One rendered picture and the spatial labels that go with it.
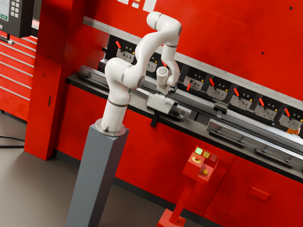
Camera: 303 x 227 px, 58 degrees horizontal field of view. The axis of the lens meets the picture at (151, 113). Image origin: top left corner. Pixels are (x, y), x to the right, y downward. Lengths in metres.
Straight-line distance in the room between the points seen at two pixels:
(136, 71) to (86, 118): 1.18
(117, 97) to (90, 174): 0.56
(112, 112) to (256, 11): 1.21
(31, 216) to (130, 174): 0.89
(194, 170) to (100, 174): 0.71
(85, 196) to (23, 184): 0.84
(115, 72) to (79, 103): 1.07
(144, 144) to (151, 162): 0.19
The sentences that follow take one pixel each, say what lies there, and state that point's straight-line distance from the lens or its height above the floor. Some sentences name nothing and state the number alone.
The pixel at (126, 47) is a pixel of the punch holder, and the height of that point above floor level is 1.29.
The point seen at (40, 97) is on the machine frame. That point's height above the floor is 0.65.
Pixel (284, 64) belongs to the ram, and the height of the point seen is 1.60.
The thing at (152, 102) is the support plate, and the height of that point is 1.00.
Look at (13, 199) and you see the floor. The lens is 2.56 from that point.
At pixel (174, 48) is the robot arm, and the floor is 1.49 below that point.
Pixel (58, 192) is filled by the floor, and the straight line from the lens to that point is 2.62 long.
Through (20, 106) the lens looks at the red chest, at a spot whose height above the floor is 0.22.
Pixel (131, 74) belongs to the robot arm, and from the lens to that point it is 1.46.
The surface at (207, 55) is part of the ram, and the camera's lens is 2.18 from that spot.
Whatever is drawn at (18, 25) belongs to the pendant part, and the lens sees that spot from 2.06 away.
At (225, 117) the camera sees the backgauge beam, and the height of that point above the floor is 0.94.
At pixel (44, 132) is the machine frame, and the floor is 0.32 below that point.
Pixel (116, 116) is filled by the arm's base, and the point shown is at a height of 1.12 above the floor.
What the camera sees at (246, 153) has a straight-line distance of 2.35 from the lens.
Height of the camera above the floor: 1.90
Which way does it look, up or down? 27 degrees down
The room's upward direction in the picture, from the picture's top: 20 degrees clockwise
